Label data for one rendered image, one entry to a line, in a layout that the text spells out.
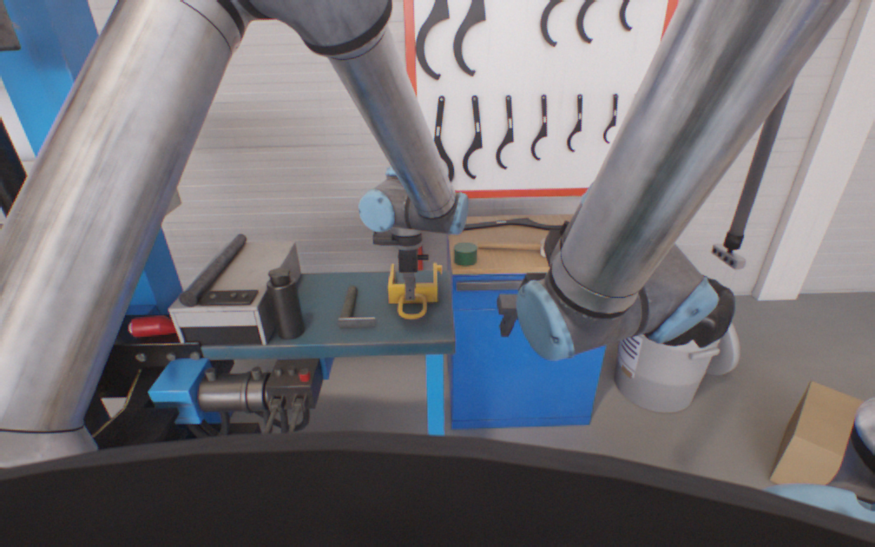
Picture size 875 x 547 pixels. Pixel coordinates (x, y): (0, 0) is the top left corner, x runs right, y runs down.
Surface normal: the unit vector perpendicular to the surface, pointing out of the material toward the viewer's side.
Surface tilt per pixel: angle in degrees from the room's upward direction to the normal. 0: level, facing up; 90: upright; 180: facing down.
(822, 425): 0
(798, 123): 90
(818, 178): 90
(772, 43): 108
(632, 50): 90
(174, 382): 0
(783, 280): 90
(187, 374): 0
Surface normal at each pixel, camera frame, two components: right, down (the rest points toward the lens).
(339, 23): 0.21, 0.81
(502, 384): 0.03, 0.49
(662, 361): -0.49, 0.48
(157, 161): 0.92, 0.13
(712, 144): -0.12, 0.74
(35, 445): 0.79, -0.59
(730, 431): -0.01, -0.87
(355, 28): 0.42, 0.74
